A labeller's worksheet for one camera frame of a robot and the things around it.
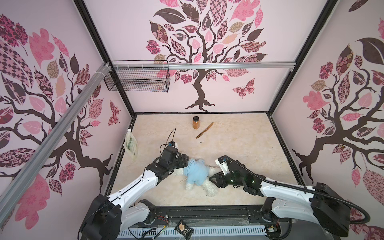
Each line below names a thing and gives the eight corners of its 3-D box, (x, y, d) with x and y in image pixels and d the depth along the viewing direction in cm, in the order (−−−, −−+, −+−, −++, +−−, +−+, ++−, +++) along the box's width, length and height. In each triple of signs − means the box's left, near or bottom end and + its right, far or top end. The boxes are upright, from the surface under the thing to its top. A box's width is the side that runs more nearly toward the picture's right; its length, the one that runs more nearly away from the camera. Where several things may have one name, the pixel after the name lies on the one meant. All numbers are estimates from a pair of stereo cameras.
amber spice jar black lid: (192, 129, 112) (192, 120, 104) (193, 125, 115) (192, 116, 107) (199, 129, 112) (199, 120, 104) (199, 125, 115) (199, 116, 107)
